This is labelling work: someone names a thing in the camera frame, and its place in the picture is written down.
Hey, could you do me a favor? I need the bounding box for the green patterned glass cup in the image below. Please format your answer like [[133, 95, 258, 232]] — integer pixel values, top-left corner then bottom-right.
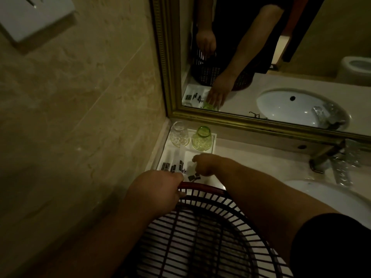
[[191, 126, 212, 152]]

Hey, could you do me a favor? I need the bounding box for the person's left forearm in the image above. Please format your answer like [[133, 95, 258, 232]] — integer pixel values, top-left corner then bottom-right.
[[27, 197, 174, 278]]

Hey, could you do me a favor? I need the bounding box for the white ceramic sink basin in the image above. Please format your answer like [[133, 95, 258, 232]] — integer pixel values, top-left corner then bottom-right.
[[282, 179, 371, 230]]

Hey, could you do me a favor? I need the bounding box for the person's black sleeve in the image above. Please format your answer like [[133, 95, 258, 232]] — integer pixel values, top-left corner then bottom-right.
[[289, 212, 371, 278]]

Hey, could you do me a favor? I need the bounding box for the metal faucet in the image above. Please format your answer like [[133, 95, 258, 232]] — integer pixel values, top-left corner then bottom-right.
[[308, 138, 363, 187]]

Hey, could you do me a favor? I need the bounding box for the person's left hand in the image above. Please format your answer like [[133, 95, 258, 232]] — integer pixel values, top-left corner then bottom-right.
[[127, 170, 187, 218]]

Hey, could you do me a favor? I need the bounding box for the gold framed mirror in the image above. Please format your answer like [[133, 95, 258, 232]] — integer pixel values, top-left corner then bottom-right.
[[149, 0, 371, 143]]

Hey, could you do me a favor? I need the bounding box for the dark red plastic basket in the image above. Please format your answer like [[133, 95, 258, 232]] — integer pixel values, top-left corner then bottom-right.
[[115, 182, 294, 278]]

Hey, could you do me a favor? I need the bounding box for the white rectangular tray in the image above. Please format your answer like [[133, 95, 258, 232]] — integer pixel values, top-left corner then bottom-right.
[[156, 128, 217, 206]]

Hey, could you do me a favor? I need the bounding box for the person's right forearm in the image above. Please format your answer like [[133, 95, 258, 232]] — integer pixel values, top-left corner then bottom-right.
[[220, 158, 340, 265]]

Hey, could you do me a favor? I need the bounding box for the person's right hand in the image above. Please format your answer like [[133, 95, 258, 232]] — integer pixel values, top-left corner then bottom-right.
[[192, 153, 233, 177]]

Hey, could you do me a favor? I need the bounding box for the white wall socket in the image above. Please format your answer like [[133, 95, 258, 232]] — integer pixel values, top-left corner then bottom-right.
[[0, 0, 76, 44]]

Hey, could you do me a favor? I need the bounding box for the clear patterned glass cup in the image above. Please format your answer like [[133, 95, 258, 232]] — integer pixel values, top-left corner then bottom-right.
[[170, 121, 191, 147]]

